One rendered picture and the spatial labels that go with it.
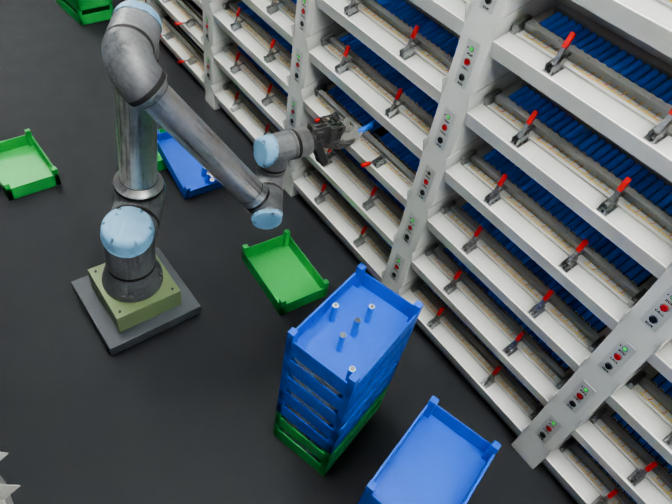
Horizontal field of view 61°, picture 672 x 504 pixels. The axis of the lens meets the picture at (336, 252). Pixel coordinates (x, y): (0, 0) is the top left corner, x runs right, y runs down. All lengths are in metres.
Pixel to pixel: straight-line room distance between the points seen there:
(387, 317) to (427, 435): 0.32
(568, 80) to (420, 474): 0.98
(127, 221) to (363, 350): 0.81
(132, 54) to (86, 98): 1.64
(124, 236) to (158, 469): 0.67
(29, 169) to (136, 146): 1.02
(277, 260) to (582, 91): 1.30
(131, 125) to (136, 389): 0.81
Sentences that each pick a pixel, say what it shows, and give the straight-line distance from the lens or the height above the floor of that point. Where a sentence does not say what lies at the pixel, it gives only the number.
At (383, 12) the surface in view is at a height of 0.93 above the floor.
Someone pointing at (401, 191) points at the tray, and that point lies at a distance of 1.85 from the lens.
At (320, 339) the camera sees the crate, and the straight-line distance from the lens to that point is 1.44.
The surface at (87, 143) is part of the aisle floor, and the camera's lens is 2.77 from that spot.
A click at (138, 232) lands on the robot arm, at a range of 1.77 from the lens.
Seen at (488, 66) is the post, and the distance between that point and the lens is 1.51.
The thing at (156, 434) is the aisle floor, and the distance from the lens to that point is 1.85.
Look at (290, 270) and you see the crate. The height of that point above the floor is 0.00.
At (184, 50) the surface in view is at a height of 0.10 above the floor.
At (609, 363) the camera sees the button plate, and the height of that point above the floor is 0.57.
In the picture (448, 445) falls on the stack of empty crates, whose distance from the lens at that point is 1.56.
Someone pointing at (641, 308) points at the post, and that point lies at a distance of 1.44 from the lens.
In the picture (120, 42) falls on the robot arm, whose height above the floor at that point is 0.98.
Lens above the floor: 1.68
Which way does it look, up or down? 47 degrees down
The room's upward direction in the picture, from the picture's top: 12 degrees clockwise
